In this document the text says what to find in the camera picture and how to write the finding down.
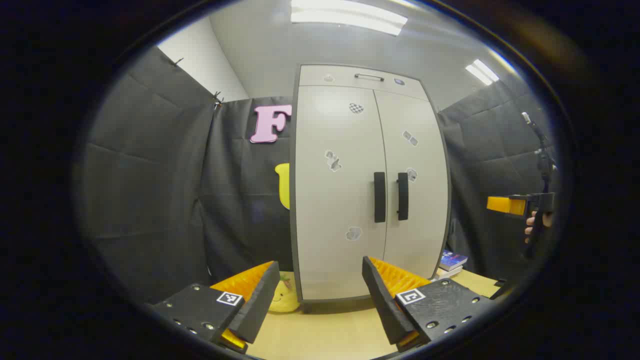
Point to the cream book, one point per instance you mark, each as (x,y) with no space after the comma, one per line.
(447,273)

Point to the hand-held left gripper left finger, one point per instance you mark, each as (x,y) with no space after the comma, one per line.
(260,300)

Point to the small ceiling light panel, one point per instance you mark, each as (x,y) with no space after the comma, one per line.
(482,71)

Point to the yellow smiling plush toy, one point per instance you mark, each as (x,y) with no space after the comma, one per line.
(285,300)

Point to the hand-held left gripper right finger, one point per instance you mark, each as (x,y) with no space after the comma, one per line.
(382,295)

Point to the grey cabinet drawer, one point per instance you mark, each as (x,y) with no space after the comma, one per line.
(340,76)

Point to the black backdrop cloth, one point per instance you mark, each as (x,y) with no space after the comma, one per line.
(150,190)

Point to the large ceiling light panel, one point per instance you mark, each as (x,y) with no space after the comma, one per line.
(345,16)

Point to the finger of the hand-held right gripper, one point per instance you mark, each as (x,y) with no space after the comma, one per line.
(505,205)

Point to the blue book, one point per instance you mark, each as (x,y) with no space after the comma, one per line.
(452,260)

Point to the grey double-door shoe cabinet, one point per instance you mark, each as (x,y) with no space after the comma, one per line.
(298,200)

